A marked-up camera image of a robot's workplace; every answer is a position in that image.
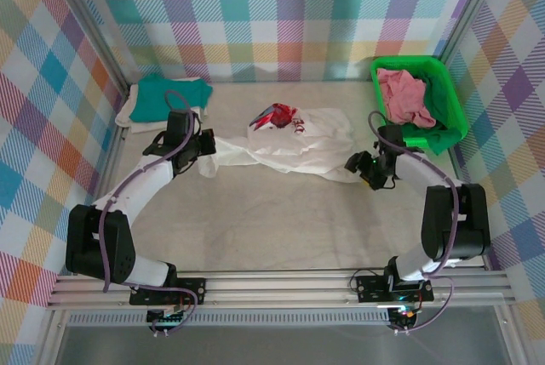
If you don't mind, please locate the white t-shirt with red print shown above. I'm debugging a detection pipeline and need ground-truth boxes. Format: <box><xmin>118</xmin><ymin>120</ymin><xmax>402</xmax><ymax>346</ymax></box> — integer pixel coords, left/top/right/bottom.
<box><xmin>198</xmin><ymin>102</ymin><xmax>363</xmax><ymax>185</ymax></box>

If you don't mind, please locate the teal folded t-shirt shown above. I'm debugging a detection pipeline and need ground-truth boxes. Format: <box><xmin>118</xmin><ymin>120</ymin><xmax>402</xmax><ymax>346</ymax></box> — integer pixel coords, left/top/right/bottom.
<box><xmin>129</xmin><ymin>73</ymin><xmax>214</xmax><ymax>123</ymax></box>

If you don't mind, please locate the pink t-shirt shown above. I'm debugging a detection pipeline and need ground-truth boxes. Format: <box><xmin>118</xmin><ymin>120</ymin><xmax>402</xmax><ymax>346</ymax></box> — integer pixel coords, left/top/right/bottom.
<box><xmin>376</xmin><ymin>67</ymin><xmax>438</xmax><ymax>130</ymax></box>

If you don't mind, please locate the plain white folded t-shirt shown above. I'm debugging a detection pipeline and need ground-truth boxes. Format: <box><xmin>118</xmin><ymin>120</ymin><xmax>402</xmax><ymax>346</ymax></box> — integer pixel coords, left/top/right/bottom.
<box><xmin>114</xmin><ymin>77</ymin><xmax>209</xmax><ymax>134</ymax></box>

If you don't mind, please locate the dark green t-shirt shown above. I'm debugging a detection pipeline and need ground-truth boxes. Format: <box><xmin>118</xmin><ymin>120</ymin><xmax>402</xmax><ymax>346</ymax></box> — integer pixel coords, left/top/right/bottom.
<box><xmin>410</xmin><ymin>71</ymin><xmax>463</xmax><ymax>156</ymax></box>

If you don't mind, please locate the green plastic basket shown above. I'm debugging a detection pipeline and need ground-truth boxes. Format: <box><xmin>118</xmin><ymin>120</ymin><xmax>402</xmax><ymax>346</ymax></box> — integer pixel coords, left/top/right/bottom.
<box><xmin>369</xmin><ymin>54</ymin><xmax>470</xmax><ymax>156</ymax></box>

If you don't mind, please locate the small circuit board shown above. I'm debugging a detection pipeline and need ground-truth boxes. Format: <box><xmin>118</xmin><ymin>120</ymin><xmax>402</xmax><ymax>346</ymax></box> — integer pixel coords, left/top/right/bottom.
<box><xmin>389</xmin><ymin>305</ymin><xmax>421</xmax><ymax>332</ymax></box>
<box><xmin>146</xmin><ymin>307</ymin><xmax>188</xmax><ymax>336</ymax></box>

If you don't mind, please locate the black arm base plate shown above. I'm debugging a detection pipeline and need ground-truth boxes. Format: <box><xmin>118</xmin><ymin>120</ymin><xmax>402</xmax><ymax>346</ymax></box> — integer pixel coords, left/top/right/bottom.
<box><xmin>129</xmin><ymin>277</ymin><xmax>208</xmax><ymax>306</ymax></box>
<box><xmin>355</xmin><ymin>273</ymin><xmax>435</xmax><ymax>303</ymax></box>

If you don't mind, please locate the aluminium frame post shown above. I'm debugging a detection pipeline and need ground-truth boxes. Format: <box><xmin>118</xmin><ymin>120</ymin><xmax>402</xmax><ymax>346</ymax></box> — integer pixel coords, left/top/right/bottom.
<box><xmin>436</xmin><ymin>0</ymin><xmax>512</xmax><ymax>66</ymax></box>
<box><xmin>49</xmin><ymin>0</ymin><xmax>131</xmax><ymax>94</ymax></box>

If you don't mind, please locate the aluminium mounting rail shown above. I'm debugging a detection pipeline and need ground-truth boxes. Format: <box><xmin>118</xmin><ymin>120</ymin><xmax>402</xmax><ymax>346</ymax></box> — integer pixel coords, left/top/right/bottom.
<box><xmin>44</xmin><ymin>271</ymin><xmax>516</xmax><ymax>311</ymax></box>

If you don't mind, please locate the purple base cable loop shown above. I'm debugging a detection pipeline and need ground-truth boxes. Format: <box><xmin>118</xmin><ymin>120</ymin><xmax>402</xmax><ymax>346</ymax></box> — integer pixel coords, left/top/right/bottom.
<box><xmin>407</xmin><ymin>275</ymin><xmax>456</xmax><ymax>334</ymax></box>
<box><xmin>169</xmin><ymin>286</ymin><xmax>202</xmax><ymax>333</ymax></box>

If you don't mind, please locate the grey slotted cable duct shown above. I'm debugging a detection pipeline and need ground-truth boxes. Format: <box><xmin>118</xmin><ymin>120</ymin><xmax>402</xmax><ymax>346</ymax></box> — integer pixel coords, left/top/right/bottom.
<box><xmin>66</xmin><ymin>311</ymin><xmax>393</xmax><ymax>328</ymax></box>

